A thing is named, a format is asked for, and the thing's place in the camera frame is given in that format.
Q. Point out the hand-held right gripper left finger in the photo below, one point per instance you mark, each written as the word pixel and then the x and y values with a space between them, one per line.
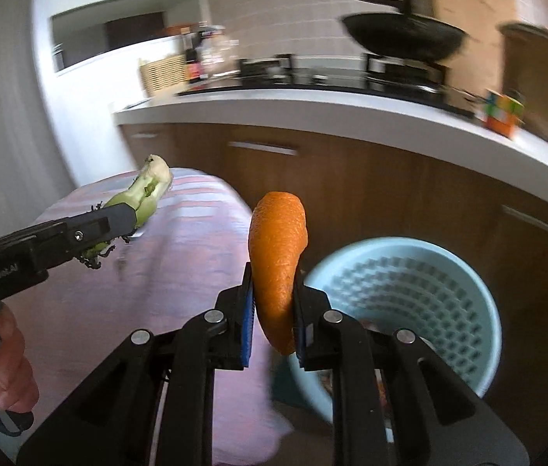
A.
pixel 248 320

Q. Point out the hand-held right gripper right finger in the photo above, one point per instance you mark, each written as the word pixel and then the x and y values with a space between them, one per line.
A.
pixel 300 340

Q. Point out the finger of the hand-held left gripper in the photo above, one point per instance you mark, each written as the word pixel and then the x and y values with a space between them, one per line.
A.
pixel 94 228

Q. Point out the green vegetable stalk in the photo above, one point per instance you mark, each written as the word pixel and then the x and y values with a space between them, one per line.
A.
pixel 150 184

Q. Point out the orange carrot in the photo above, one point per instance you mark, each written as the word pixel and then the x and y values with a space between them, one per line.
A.
pixel 276 242

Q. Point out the light blue plastic basket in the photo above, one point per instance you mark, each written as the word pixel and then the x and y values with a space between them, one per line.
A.
pixel 424 281

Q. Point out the person's left hand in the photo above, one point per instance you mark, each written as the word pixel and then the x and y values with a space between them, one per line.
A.
pixel 14 369

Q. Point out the pink striped tablecloth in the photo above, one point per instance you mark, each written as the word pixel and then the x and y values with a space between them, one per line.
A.
pixel 172 262

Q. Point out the wicker basket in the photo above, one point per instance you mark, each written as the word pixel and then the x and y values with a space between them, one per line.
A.
pixel 162 75

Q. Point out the wooden kitchen cabinet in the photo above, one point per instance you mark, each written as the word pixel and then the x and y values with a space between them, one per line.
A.
pixel 390 189

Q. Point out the dark sauce bottle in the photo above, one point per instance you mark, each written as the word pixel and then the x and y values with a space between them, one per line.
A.
pixel 194 60

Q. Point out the clear glass jar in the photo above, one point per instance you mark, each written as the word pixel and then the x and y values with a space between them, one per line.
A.
pixel 223 53

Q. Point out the black gas stove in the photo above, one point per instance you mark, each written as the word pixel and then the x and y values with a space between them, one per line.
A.
pixel 322 80

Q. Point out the colourful cube box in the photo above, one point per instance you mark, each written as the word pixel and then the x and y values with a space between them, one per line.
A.
pixel 502 111

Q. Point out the black wok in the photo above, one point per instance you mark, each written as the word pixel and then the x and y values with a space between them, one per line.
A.
pixel 405 34

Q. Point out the brown round board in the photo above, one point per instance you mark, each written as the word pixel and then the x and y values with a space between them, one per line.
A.
pixel 541 82

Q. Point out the wooden cutting board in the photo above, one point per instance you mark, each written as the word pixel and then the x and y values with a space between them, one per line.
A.
pixel 478 14

